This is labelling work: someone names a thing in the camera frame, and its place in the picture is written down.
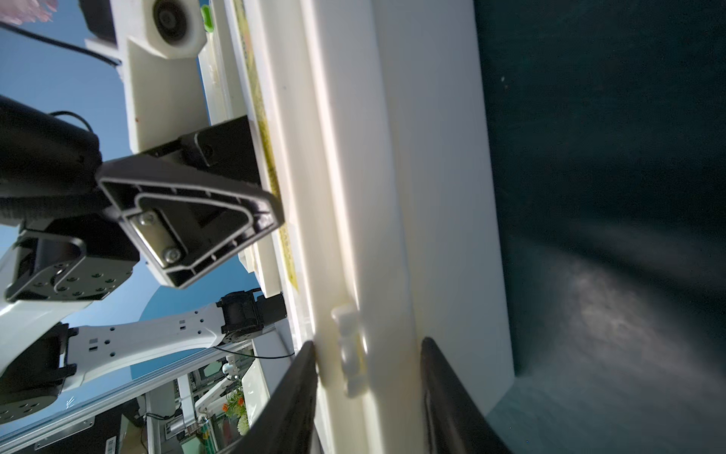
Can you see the white wrap dispenser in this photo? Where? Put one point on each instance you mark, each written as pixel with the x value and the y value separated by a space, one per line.
pixel 369 120

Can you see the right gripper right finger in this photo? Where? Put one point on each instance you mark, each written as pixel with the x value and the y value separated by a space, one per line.
pixel 454 408

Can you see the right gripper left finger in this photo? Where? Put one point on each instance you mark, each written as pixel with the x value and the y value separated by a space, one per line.
pixel 286 424

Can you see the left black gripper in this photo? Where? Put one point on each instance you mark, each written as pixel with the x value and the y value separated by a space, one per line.
pixel 184 207

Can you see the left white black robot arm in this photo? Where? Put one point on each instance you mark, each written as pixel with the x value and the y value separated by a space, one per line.
pixel 42 356

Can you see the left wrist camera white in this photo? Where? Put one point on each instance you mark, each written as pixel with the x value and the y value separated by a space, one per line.
pixel 156 45

